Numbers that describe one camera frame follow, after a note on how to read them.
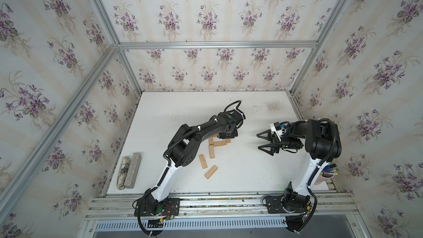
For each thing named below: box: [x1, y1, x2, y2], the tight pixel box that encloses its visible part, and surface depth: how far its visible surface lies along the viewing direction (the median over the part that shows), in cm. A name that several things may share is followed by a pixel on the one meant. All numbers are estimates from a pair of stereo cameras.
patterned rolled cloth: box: [116, 156, 130, 191], surface depth 78 cm
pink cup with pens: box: [313, 163, 340, 186], surface depth 75 cm
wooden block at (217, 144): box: [213, 141, 227, 148], surface depth 95 cm
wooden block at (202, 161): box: [198, 154, 208, 170], surface depth 88 cm
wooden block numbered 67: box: [209, 144, 215, 159], surface depth 92 cm
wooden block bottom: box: [203, 164, 219, 180], surface depth 85 cm
